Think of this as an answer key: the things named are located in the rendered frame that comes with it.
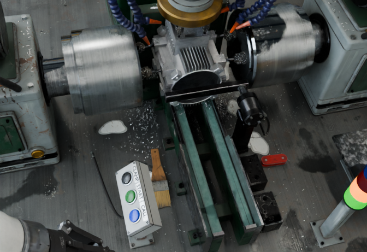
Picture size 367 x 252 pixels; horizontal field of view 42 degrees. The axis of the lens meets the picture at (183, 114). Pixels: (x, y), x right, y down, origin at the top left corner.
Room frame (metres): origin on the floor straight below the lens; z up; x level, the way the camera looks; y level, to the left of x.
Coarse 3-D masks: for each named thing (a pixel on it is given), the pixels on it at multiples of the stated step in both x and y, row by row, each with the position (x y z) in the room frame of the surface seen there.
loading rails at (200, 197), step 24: (168, 120) 0.87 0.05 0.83; (216, 120) 0.83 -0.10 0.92; (168, 144) 0.79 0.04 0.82; (192, 144) 0.74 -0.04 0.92; (216, 144) 0.75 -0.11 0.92; (192, 168) 0.66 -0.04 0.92; (216, 168) 0.71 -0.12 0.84; (240, 168) 0.67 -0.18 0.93; (192, 192) 0.58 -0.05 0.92; (240, 192) 0.60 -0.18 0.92; (192, 216) 0.55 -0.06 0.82; (216, 216) 0.52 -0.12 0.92; (240, 216) 0.53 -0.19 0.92; (192, 240) 0.48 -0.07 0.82; (216, 240) 0.46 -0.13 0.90; (240, 240) 0.49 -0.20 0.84
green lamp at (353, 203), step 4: (348, 188) 0.57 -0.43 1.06; (348, 192) 0.56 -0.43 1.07; (344, 196) 0.56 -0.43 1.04; (348, 196) 0.55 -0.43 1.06; (352, 196) 0.55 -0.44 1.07; (348, 200) 0.55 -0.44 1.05; (352, 200) 0.54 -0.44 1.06; (356, 200) 0.54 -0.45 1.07; (348, 204) 0.54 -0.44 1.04; (352, 204) 0.54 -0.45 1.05; (356, 204) 0.53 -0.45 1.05; (360, 204) 0.53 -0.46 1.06; (364, 204) 0.53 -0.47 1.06; (356, 208) 0.53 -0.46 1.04; (360, 208) 0.53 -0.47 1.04
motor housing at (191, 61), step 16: (160, 48) 0.97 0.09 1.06; (192, 48) 0.94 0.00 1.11; (208, 48) 0.99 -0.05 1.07; (176, 64) 0.90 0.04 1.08; (192, 64) 0.89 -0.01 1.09; (208, 64) 0.90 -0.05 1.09; (192, 80) 0.96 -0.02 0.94; (208, 80) 0.94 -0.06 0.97; (224, 80) 0.91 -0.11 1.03; (208, 96) 0.89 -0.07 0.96
